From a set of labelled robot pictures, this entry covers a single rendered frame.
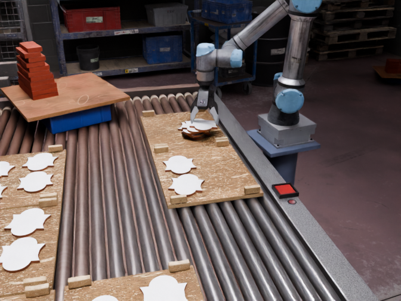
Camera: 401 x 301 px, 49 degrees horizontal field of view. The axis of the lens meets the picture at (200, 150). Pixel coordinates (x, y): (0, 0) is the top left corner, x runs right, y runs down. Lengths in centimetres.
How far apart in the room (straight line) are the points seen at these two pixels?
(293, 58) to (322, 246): 80
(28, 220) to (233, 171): 76
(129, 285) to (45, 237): 35
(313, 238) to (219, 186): 40
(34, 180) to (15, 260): 45
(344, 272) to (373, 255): 160
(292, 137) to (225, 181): 54
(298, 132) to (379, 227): 130
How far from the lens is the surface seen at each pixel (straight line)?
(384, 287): 274
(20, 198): 167
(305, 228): 148
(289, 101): 188
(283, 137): 205
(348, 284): 131
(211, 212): 151
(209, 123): 196
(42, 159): 188
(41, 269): 133
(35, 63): 224
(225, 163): 176
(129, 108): 238
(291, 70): 187
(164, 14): 594
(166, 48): 605
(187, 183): 161
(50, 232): 147
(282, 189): 163
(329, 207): 328
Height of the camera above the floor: 178
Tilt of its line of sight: 27 degrees down
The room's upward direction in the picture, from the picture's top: straight up
